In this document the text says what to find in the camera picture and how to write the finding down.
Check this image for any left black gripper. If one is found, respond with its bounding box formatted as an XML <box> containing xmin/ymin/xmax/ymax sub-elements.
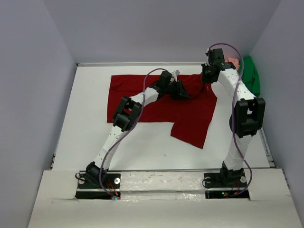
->
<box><xmin>163</xmin><ymin>80</ymin><xmax>190</xmax><ymax>100</ymax></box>

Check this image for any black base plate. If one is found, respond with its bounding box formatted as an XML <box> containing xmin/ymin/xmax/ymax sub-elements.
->
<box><xmin>75</xmin><ymin>172</ymin><xmax>121</xmax><ymax>200</ymax></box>
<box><xmin>202</xmin><ymin>171</ymin><xmax>250</xmax><ymax>200</ymax></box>

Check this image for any green t-shirt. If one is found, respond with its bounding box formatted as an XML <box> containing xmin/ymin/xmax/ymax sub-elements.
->
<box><xmin>242</xmin><ymin>56</ymin><xmax>260</xmax><ymax>97</ymax></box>

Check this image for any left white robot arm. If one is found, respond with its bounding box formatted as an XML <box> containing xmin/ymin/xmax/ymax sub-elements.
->
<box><xmin>79</xmin><ymin>68</ymin><xmax>190</xmax><ymax>188</ymax></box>

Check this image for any red t-shirt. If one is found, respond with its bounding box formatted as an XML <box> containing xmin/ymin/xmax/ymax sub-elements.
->
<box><xmin>107</xmin><ymin>74</ymin><xmax>217</xmax><ymax>149</ymax></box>

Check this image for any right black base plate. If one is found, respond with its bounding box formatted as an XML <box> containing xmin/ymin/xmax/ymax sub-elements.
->
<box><xmin>202</xmin><ymin>171</ymin><xmax>250</xmax><ymax>200</ymax></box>

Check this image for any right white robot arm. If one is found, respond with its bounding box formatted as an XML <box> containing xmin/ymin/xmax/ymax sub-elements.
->
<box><xmin>201</xmin><ymin>48</ymin><xmax>266</xmax><ymax>189</ymax></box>

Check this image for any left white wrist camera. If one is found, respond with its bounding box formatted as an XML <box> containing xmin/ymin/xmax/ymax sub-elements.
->
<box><xmin>171</xmin><ymin>70</ymin><xmax>180</xmax><ymax>78</ymax></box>

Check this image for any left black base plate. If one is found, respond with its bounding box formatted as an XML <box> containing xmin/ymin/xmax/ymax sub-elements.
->
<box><xmin>75</xmin><ymin>172</ymin><xmax>121</xmax><ymax>200</ymax></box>

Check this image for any pink t-shirt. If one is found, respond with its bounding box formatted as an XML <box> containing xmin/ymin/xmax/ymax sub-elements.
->
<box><xmin>225</xmin><ymin>57</ymin><xmax>240</xmax><ymax>71</ymax></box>

